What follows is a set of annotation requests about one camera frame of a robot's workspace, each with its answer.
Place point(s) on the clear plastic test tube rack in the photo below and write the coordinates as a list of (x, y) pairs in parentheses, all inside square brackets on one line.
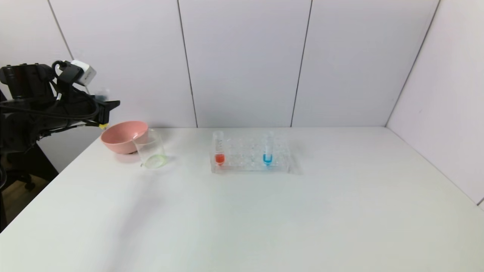
[(281, 160)]

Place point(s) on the test tube with blue pigment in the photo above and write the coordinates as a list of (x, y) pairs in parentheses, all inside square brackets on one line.
[(268, 158)]

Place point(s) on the test tube with red pigment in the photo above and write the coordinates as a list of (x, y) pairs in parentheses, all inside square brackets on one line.
[(219, 158)]

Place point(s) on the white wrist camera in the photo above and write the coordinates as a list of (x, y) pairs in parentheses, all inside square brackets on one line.
[(85, 73)]

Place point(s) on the orange and black left arm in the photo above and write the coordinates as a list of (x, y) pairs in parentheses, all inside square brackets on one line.
[(22, 81)]

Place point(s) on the clear glass beaker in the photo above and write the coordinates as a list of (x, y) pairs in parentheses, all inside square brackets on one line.
[(154, 160)]

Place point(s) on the pink bowl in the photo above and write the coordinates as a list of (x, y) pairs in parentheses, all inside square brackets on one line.
[(121, 141)]

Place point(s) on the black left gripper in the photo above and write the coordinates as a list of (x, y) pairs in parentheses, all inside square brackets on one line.
[(108, 111)]

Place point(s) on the test tube with yellow pigment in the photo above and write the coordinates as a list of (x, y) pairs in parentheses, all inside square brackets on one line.
[(103, 125)]

